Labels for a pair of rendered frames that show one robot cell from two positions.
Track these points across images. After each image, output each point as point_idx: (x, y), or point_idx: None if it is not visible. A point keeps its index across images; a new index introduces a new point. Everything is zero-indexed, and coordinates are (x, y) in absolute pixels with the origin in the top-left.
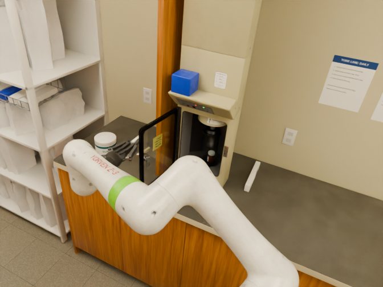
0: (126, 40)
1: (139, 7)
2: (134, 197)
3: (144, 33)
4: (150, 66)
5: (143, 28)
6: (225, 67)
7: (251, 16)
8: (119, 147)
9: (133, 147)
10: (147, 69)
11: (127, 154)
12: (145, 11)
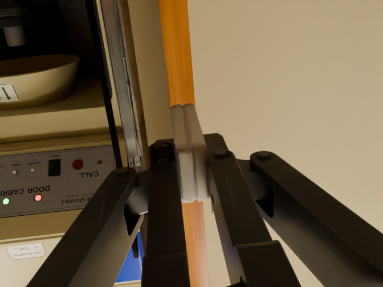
0: (376, 90)
1: (330, 164)
2: None
3: (324, 118)
4: (312, 45)
5: (325, 128)
6: (24, 271)
7: None
8: (301, 237)
9: (130, 242)
10: (322, 32)
11: (147, 255)
12: (318, 160)
